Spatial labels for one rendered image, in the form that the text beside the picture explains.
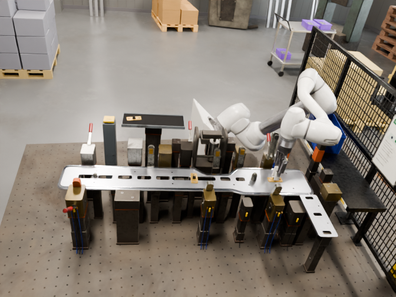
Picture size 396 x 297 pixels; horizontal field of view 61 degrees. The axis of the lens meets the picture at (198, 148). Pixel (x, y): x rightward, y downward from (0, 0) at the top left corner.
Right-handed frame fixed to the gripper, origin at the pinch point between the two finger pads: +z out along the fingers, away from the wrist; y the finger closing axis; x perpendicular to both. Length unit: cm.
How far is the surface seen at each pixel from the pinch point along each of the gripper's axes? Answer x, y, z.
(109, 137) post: 95, 30, 0
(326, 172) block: -27.8, -2.0, -3.3
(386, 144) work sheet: -54, -3, -25
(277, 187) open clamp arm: 6.5, -18.5, -6.5
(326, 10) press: -265, 534, 22
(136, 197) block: 77, -19, 1
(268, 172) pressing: 2.0, 6.6, 4.6
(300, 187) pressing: -13.1, -6.3, 4.6
